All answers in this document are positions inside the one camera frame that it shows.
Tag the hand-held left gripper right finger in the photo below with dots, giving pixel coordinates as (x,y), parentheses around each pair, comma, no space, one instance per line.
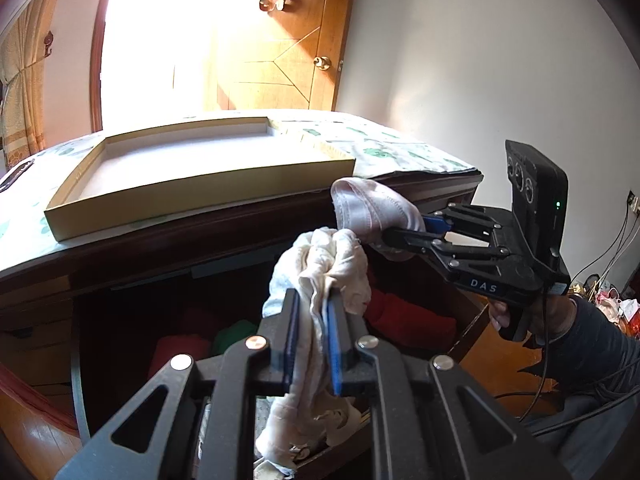
(334,355)

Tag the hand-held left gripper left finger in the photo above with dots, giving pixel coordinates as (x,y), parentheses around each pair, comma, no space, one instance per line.
(293,345)

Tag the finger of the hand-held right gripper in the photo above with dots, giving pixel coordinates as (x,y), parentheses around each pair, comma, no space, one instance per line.
(410,242)
(434,225)

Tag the pink underwear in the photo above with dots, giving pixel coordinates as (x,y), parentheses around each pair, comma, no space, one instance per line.
(370,205)

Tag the green and navy striped sock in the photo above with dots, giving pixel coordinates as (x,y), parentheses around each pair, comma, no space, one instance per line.
(235,335)

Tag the small red sock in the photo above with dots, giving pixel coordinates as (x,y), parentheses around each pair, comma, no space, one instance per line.
(415,322)

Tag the white underwear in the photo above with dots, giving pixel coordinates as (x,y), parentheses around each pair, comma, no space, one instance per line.
(320,265)

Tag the cardboard box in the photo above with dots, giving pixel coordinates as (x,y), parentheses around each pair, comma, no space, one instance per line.
(200,160)

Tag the person's right forearm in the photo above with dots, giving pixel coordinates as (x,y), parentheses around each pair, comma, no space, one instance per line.
(605,345)

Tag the wooden side drawer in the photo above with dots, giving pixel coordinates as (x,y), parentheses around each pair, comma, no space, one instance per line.
(40,355)

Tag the person's right hand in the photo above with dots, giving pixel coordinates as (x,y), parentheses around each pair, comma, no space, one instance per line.
(500,317)

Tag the white plastic bag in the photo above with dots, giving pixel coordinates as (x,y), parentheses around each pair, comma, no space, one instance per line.
(610,305)

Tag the dark wooden desk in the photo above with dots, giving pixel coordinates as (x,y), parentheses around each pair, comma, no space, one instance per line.
(225,225)

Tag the red packet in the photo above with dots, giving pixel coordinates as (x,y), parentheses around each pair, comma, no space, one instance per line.
(631,317)

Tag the brass door knob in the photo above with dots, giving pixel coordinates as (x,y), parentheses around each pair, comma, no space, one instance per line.
(323,63)

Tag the wooden door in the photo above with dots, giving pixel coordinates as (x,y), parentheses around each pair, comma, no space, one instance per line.
(290,75)

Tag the red cloth band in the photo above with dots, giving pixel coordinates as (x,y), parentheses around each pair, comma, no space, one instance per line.
(35,395)

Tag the black remote control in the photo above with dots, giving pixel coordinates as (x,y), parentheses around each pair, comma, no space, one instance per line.
(15,175)

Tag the yellow patterned curtain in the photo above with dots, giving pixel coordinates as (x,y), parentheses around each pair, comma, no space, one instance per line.
(25,85)

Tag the curtain tieback hook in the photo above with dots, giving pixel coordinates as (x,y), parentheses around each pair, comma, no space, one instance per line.
(48,44)

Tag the wall socket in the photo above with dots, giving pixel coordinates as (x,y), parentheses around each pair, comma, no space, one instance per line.
(634,205)

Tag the brown door frame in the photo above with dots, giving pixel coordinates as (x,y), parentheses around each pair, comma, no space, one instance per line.
(97,60)

